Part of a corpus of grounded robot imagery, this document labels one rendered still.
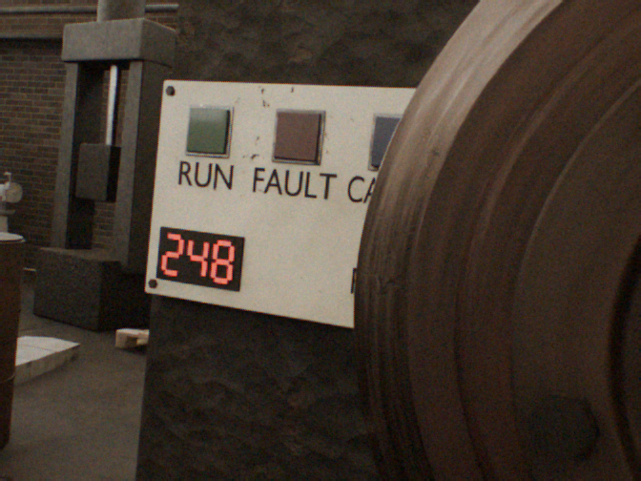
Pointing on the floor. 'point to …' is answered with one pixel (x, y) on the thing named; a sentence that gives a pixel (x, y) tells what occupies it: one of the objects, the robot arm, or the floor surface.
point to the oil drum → (9, 324)
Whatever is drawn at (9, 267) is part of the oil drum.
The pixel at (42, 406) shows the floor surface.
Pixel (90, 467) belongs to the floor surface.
